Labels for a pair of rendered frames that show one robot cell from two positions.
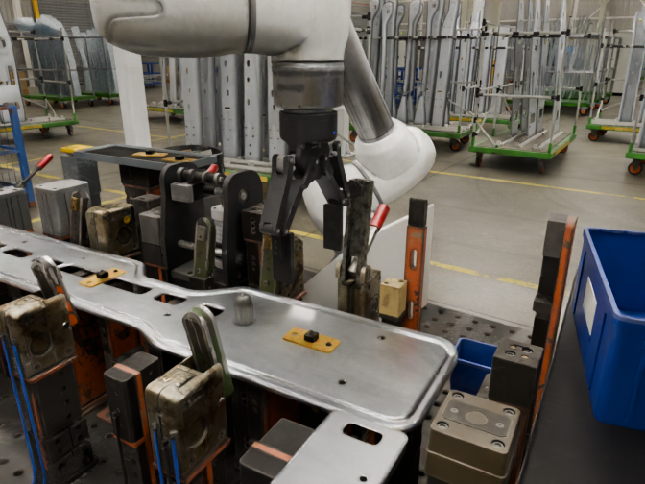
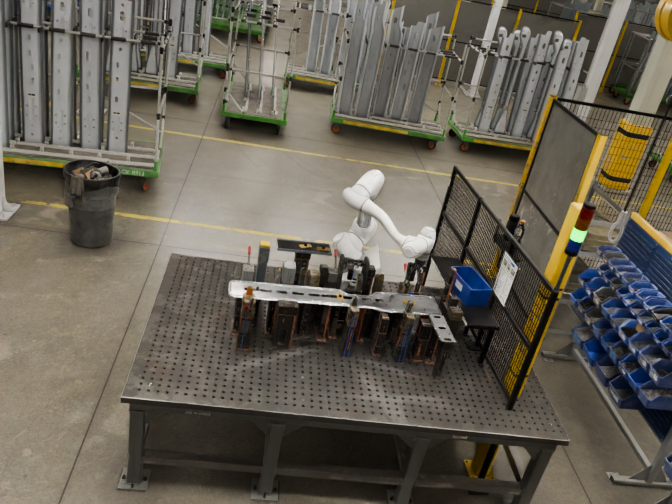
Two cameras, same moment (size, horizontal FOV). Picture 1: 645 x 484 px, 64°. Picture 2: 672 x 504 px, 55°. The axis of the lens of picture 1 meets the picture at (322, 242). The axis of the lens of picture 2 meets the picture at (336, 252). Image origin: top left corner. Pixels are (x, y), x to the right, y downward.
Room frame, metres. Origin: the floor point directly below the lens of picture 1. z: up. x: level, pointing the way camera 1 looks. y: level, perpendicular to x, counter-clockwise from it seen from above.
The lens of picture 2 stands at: (-1.64, 2.89, 3.14)
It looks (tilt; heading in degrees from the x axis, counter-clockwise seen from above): 27 degrees down; 317
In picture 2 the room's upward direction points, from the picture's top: 12 degrees clockwise
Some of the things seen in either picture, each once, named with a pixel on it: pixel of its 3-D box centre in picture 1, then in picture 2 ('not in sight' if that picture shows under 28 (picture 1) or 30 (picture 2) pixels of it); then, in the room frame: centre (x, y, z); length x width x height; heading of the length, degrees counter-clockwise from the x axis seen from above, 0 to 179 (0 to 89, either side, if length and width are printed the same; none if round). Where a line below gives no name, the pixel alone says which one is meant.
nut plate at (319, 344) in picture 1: (311, 337); not in sight; (0.68, 0.02, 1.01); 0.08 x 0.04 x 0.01; 60
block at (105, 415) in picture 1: (120, 345); (335, 315); (0.93, 0.41, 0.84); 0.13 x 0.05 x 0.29; 150
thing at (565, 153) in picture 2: not in sight; (540, 216); (1.34, -2.33, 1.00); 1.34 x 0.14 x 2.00; 146
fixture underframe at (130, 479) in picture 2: not in sight; (336, 378); (0.87, 0.33, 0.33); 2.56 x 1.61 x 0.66; 56
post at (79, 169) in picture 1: (90, 228); (260, 274); (1.45, 0.68, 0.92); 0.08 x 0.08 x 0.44; 60
